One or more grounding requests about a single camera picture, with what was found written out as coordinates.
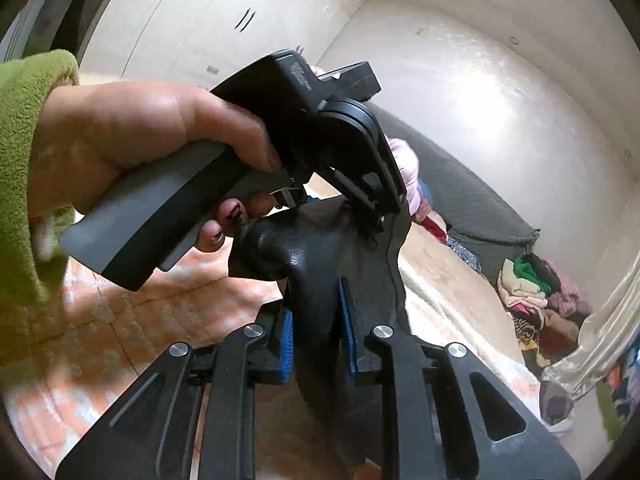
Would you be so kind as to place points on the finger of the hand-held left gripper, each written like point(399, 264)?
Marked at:
point(371, 205)

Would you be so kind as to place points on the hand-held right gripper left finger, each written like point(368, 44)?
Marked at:
point(286, 345)

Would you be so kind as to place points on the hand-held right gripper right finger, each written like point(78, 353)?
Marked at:
point(347, 327)

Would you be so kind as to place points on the black leather jacket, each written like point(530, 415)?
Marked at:
point(310, 260)

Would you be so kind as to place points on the person's left forearm green sleeve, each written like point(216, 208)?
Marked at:
point(25, 160)

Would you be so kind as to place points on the pile of colourful clothes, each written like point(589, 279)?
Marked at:
point(540, 295)

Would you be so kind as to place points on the bag of colourful clothes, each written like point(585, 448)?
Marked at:
point(557, 402)

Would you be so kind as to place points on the person's left hand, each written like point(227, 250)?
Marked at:
point(140, 125)

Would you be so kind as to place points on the pink quilt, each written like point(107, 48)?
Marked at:
point(407, 170)

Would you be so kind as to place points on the red cloth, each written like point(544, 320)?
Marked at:
point(434, 225)

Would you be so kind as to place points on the blue patterned pillow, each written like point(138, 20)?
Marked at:
point(462, 255)

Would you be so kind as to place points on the beige bed sheet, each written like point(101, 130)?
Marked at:
point(450, 290)

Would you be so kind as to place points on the grey headboard cushion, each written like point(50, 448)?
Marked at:
point(480, 195)

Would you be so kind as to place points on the white glossy wardrobe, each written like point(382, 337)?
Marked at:
point(225, 15)

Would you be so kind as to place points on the white orange patterned blanket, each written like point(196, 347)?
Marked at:
point(125, 330)

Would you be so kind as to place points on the cream satin curtain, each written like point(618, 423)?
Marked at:
point(600, 330)

